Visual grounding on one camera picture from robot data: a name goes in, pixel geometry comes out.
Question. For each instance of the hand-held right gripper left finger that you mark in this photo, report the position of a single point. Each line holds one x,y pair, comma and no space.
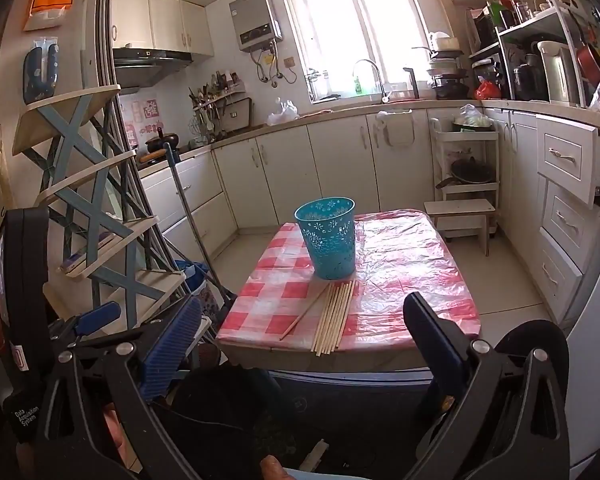
175,345

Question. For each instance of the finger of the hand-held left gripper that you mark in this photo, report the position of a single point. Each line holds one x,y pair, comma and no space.
97,317

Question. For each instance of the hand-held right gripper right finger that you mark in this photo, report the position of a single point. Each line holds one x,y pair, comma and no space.
432,342

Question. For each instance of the bundle of wooden chopsticks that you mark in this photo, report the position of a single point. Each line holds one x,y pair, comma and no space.
330,320

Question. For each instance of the single wooden chopstick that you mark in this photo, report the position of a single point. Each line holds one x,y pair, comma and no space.
304,313

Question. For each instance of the teal perforated plastic basket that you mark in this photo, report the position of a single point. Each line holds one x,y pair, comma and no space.
330,245

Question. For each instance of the blue and white bag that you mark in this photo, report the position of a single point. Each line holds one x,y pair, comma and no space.
195,285

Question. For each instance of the red checkered plastic tablecloth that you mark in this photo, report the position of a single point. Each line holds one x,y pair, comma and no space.
410,270

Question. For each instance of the wooden folding shelf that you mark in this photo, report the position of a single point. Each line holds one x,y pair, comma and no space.
35,125

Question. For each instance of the small wooden step stool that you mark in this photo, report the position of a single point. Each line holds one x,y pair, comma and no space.
460,206

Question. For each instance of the white drawer base cabinet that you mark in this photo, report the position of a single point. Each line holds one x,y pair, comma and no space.
190,195

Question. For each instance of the white rolling kitchen cart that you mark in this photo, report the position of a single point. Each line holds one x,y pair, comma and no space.
467,188

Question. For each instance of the black wok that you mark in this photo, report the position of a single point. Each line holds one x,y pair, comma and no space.
472,172

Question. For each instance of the mop with blue clamp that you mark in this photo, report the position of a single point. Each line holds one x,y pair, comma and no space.
171,152

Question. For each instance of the black cooking pot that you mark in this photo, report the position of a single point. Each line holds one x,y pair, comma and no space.
162,144

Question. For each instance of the blue hanging pouch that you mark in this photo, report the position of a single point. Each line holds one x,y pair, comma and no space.
30,75

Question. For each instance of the white base cabinets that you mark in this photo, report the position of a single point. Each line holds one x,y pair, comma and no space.
340,160

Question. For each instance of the white hanging waste bin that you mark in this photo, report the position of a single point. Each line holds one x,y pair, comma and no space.
397,130

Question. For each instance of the black range hood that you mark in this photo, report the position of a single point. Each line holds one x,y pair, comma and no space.
140,72

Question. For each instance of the bowl of vegetables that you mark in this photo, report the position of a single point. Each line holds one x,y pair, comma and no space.
472,120

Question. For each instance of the white panelled drawer cabinet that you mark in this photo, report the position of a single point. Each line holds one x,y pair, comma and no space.
565,155

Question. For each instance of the kitchen utensil rack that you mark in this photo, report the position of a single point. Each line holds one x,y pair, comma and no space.
215,95

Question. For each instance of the white plastic bag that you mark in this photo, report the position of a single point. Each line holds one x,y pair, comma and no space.
282,116

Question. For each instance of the red plastic bag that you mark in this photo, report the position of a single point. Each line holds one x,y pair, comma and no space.
487,91

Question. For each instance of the black faucet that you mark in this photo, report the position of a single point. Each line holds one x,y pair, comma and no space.
414,85

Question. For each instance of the chrome sink faucet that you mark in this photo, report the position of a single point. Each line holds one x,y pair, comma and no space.
383,87

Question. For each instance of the green dish soap bottle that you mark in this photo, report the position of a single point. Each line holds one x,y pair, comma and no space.
358,86

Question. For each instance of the stack of pots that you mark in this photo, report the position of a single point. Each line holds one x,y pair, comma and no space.
447,67

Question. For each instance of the white electric kettle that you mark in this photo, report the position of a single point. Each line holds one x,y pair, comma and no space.
560,75

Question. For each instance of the red frying pan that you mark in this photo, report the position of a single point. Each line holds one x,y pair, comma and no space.
590,62

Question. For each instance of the kitchen window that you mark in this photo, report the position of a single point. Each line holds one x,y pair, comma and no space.
360,15

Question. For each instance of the grey gas water heater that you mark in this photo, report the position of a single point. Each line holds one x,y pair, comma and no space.
255,17

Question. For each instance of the white countertop storage rack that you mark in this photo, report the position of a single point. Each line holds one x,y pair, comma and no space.
530,21

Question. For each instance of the white wall cabinets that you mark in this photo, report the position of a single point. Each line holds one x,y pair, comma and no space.
165,20

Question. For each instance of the wall power outlet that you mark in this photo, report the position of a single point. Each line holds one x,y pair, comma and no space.
290,62

